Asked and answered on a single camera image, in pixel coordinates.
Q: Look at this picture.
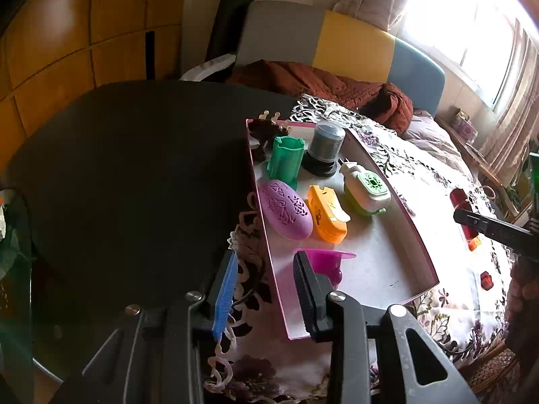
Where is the dark brown hair clip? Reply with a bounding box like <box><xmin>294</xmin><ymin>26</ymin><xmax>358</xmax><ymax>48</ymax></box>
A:
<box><xmin>248</xmin><ymin>110</ymin><xmax>289</xmax><ymax>149</ymax></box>

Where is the wooden wardrobe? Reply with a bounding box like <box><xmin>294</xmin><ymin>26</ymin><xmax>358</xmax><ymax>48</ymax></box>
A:
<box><xmin>1</xmin><ymin>0</ymin><xmax>185</xmax><ymax>165</ymax></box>

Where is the bright window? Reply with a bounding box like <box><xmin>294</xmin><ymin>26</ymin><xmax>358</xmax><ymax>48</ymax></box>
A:
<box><xmin>400</xmin><ymin>0</ymin><xmax>528</xmax><ymax>113</ymax></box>

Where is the white green plug-in device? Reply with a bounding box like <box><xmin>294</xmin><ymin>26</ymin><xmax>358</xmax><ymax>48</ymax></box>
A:
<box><xmin>339</xmin><ymin>160</ymin><xmax>392</xmax><ymax>216</ymax></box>

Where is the black camera box green light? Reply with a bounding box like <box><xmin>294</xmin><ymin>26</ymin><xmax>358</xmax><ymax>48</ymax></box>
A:
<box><xmin>528</xmin><ymin>152</ymin><xmax>539</xmax><ymax>222</ymax></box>

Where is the white floral embroidered tablecloth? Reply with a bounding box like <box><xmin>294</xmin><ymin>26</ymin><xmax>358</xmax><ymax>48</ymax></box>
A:
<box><xmin>203</xmin><ymin>95</ymin><xmax>520</xmax><ymax>403</ymax></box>

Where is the rust brown quilted blanket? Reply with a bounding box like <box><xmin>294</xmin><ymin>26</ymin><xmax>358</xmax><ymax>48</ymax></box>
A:
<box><xmin>227</xmin><ymin>60</ymin><xmax>414</xmax><ymax>134</ymax></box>

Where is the green plastic cup holder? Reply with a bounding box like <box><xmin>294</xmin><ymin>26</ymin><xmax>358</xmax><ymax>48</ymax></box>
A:
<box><xmin>266</xmin><ymin>136</ymin><xmax>305</xmax><ymax>190</ymax></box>

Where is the orange perforated cube block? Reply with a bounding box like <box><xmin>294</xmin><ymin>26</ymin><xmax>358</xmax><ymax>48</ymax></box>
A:
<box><xmin>468</xmin><ymin>236</ymin><xmax>481</xmax><ymax>252</ymax></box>

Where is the grey yellow blue headboard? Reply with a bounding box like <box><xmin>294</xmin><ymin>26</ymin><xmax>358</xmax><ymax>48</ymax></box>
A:
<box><xmin>236</xmin><ymin>0</ymin><xmax>446</xmax><ymax>115</ymax></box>

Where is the wooden side table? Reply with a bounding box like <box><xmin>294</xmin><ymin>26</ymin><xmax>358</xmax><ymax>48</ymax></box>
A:
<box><xmin>435</xmin><ymin>116</ymin><xmax>518</xmax><ymax>220</ymax></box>

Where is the black round clear-lidded container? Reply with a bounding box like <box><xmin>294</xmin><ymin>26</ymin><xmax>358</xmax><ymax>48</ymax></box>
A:
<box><xmin>302</xmin><ymin>121</ymin><xmax>345</xmax><ymax>178</ymax></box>

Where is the magenta plastic spool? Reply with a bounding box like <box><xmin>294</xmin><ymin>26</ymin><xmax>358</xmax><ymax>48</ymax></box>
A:
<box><xmin>303</xmin><ymin>248</ymin><xmax>356</xmax><ymax>288</ymax></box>

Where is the pink-rimmed white tray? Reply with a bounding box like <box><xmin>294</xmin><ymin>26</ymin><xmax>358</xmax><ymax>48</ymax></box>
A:
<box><xmin>245</xmin><ymin>117</ymin><xmax>441</xmax><ymax>340</ymax></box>

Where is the purple oval soap box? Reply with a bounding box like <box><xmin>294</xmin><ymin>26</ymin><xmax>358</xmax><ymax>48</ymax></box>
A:
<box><xmin>258</xmin><ymin>180</ymin><xmax>313</xmax><ymax>241</ymax></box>

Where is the black round table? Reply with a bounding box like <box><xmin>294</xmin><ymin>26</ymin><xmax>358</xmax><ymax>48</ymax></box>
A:
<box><xmin>1</xmin><ymin>81</ymin><xmax>294</xmax><ymax>378</ymax></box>

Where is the small red toy piece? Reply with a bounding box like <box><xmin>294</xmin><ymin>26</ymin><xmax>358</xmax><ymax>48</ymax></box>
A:
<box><xmin>480</xmin><ymin>271</ymin><xmax>493</xmax><ymax>291</ymax></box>

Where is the right hand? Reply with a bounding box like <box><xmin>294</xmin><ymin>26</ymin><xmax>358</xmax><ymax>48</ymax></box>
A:
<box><xmin>505</xmin><ymin>257</ymin><xmax>538</xmax><ymax>351</ymax></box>

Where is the red metallic cylinder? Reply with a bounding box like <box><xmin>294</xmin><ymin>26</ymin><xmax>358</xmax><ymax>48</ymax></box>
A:
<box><xmin>449</xmin><ymin>188</ymin><xmax>480</xmax><ymax>242</ymax></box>

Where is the yellow orange plastic case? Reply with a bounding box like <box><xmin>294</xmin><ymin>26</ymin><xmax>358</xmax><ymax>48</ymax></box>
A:
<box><xmin>307</xmin><ymin>185</ymin><xmax>351</xmax><ymax>244</ymax></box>

